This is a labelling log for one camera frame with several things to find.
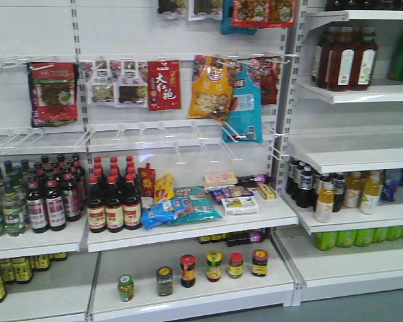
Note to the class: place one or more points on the yellow snack bag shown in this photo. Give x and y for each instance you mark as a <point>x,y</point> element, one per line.
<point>164,188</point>

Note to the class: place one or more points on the blue snack packet hanging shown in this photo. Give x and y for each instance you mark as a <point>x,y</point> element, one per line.
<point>244,119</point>

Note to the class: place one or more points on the red spout pouch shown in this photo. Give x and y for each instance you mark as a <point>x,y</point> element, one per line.
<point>147,177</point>

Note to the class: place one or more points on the yellow white fungus packet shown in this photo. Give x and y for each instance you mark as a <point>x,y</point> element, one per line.
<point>211,88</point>

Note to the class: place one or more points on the red Da Hong Pao packet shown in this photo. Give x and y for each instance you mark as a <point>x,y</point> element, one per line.
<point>164,91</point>

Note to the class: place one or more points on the white peppercorn packet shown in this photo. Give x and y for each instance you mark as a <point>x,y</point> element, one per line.
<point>132,84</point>

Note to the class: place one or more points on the white fennel seed packet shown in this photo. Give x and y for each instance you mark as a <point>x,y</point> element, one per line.
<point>100,82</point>

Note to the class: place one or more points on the red pickled vegetable packet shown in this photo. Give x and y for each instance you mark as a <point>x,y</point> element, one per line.
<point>53,93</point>

